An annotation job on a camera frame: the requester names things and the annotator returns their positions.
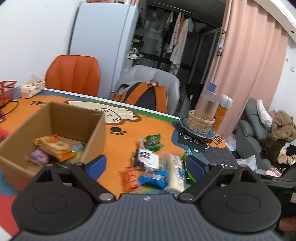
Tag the orange chair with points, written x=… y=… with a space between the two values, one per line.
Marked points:
x=74 y=73

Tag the orange black backpack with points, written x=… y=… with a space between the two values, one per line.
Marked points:
x=148 y=95

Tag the right hand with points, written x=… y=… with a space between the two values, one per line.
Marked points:
x=287 y=224

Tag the hanging white garment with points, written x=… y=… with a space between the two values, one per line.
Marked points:
x=177 y=54

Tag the white refrigerator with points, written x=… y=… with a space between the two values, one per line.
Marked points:
x=105 y=31

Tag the red plastic basket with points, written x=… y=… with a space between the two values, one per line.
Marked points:
x=6 y=91

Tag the grey armchair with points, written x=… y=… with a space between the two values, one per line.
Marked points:
x=146 y=74

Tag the orange rice cracker packet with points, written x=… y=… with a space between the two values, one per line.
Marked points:
x=54 y=147

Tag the pink curtain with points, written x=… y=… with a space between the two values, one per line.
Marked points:
x=251 y=62

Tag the white rice roll packet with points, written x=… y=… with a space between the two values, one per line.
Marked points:
x=176 y=174

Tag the dark green snack packet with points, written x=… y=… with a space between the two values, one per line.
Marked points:
x=153 y=143

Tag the floral tissue pack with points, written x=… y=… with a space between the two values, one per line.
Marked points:
x=31 y=87

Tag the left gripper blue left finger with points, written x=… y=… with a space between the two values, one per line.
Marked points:
x=96 y=167

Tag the purple snack packet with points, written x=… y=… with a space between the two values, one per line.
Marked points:
x=38 y=157

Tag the grey sofa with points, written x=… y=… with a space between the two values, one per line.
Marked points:
x=255 y=124

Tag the woven bamboo basket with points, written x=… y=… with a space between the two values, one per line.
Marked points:
x=199 y=125

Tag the black white cake packet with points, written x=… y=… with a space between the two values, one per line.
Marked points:
x=144 y=158

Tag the cardboard box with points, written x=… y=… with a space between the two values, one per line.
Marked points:
x=69 y=122

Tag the red candy packet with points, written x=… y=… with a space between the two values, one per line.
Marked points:
x=129 y=179

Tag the clear bottle purple cap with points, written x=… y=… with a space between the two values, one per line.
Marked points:
x=207 y=102

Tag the blue snack packet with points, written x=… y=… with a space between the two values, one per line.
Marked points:
x=159 y=179

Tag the orange spray can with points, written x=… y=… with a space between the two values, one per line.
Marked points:
x=225 y=103

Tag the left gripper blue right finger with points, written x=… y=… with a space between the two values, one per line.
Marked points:
x=195 y=167

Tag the pile of clothes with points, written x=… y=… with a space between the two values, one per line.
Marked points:
x=282 y=132

